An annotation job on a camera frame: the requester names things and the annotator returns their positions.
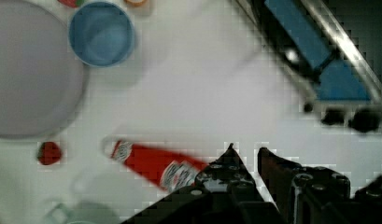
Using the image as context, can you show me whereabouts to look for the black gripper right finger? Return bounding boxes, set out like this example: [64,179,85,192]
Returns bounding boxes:
[258,147,350,224]

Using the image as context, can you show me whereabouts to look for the green perforated colander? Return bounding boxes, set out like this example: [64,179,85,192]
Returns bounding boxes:
[42,201,121,224]

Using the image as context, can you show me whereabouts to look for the red ketchup bottle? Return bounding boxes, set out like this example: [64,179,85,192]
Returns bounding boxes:
[102,136,207,192]

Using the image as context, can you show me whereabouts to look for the blue bowl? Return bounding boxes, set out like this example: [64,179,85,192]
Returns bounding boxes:
[68,1,135,67]

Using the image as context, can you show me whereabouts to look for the toy orange half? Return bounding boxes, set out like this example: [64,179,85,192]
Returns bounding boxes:
[123,0,148,7]

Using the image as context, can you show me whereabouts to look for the large grey round plate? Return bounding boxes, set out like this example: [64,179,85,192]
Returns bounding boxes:
[0,0,84,138]

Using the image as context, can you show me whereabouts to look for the black toaster oven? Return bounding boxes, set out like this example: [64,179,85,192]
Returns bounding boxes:
[236,0,382,133]

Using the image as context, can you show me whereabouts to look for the small red toy strawberry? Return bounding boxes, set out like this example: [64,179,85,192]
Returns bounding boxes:
[37,142,63,165]

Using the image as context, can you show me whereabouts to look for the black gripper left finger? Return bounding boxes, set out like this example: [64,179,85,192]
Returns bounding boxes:
[194,143,263,203]

